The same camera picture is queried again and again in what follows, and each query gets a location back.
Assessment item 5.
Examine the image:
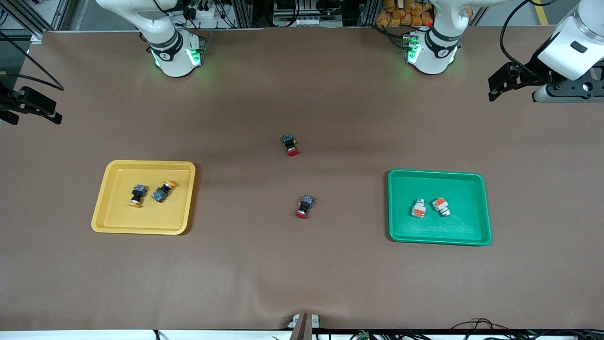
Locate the yellow mushroom pushbutton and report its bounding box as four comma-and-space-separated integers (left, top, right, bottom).
128, 184, 148, 208
151, 179, 176, 204

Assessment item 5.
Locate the aluminium frame post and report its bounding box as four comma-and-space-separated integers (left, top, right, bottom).
231, 0, 253, 29
361, 0, 378, 26

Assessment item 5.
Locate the white terminal strip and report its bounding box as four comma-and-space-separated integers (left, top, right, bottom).
282, 17, 327, 27

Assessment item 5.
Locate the yellow plastic tray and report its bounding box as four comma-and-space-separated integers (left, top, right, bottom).
91, 160, 197, 236

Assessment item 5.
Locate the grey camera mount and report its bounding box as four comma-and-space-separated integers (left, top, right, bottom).
288, 313, 321, 340

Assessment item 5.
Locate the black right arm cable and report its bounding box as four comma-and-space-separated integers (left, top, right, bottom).
0, 29, 65, 91

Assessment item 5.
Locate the aluminium frame strut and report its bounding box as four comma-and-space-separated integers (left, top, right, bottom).
0, 0, 48, 44

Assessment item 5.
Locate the pile of orange packets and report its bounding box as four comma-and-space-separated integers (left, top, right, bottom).
376, 0, 434, 27

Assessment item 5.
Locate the black cable bundle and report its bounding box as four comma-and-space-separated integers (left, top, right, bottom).
451, 318, 604, 340

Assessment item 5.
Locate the green plastic tray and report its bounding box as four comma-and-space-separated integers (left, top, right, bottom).
387, 169, 493, 247

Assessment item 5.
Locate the white power strip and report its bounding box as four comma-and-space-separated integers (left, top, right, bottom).
186, 4, 226, 22

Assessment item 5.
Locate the red mushroom pushbutton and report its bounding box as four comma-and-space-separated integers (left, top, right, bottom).
282, 134, 300, 157
295, 194, 316, 219

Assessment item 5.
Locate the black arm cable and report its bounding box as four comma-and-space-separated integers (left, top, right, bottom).
499, 0, 557, 76
0, 29, 65, 91

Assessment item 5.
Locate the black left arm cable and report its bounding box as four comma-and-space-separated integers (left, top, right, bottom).
499, 0, 557, 76

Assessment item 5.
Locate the brown table mat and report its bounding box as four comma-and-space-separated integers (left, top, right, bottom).
0, 26, 604, 331

